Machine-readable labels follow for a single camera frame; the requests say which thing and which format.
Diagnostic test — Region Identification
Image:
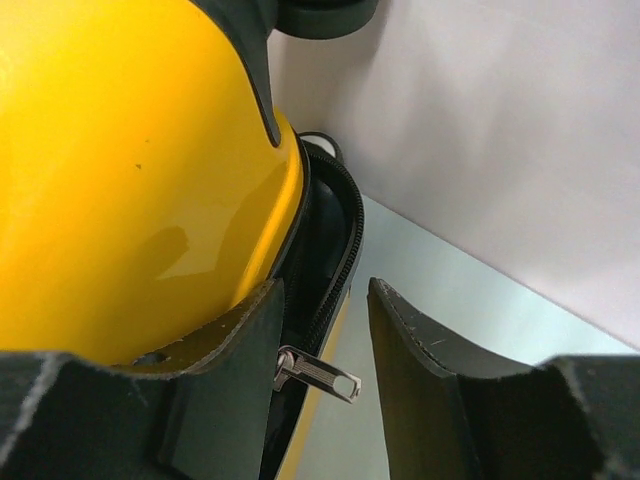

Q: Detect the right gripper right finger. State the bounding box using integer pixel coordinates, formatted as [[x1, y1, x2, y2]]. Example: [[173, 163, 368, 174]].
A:
[[367, 278, 639, 479]]

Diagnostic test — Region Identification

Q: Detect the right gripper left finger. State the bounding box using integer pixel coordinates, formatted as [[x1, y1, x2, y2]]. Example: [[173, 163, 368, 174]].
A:
[[1, 280, 284, 479]]

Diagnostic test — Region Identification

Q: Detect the yellow Pikachu hard-shell suitcase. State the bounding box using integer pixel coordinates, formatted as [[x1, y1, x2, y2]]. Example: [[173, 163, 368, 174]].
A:
[[1, 1, 377, 479]]

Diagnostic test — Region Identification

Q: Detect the light blue table mat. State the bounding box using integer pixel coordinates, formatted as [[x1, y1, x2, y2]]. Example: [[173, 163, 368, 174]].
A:
[[282, 198, 638, 479]]

